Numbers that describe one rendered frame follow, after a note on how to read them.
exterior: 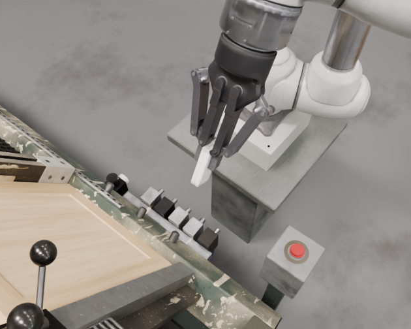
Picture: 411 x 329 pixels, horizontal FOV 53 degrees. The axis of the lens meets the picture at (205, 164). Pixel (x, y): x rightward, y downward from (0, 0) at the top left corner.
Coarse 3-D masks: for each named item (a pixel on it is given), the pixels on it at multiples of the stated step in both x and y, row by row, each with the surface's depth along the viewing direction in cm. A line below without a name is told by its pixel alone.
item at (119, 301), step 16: (160, 272) 100; (176, 272) 105; (192, 272) 111; (112, 288) 81; (128, 288) 85; (144, 288) 88; (160, 288) 92; (176, 288) 104; (80, 304) 71; (96, 304) 73; (112, 304) 76; (128, 304) 79; (144, 304) 88; (64, 320) 65; (80, 320) 67; (96, 320) 70
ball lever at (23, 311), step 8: (24, 304) 45; (32, 304) 45; (16, 312) 44; (24, 312) 44; (32, 312) 44; (40, 312) 45; (8, 320) 44; (16, 320) 43; (24, 320) 43; (32, 320) 44; (40, 320) 44; (8, 328) 43; (16, 328) 43; (24, 328) 43; (32, 328) 44; (40, 328) 45
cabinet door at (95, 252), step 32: (0, 192) 98; (32, 192) 107; (64, 192) 119; (0, 224) 85; (32, 224) 93; (64, 224) 101; (96, 224) 112; (0, 256) 75; (64, 256) 87; (96, 256) 95; (128, 256) 104; (160, 256) 115; (0, 288) 67; (32, 288) 72; (64, 288) 76; (96, 288) 82; (0, 320) 62
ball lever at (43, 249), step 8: (40, 240) 59; (48, 240) 60; (32, 248) 58; (40, 248) 58; (48, 248) 58; (56, 248) 60; (32, 256) 58; (40, 256) 58; (48, 256) 58; (56, 256) 60; (40, 264) 58; (48, 264) 59; (40, 272) 59; (40, 280) 59; (40, 288) 59; (40, 296) 59; (40, 304) 59
